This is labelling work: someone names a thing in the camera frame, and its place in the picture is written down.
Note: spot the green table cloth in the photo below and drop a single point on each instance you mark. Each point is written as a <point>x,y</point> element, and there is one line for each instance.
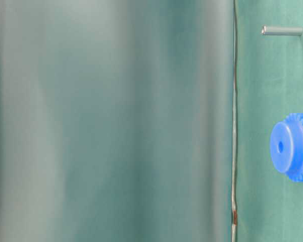
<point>147,120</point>

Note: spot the blue plastic gear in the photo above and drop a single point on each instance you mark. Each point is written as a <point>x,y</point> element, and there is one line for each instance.
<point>286,147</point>

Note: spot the silver metal shaft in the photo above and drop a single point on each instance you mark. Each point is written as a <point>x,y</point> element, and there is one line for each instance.
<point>285,31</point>

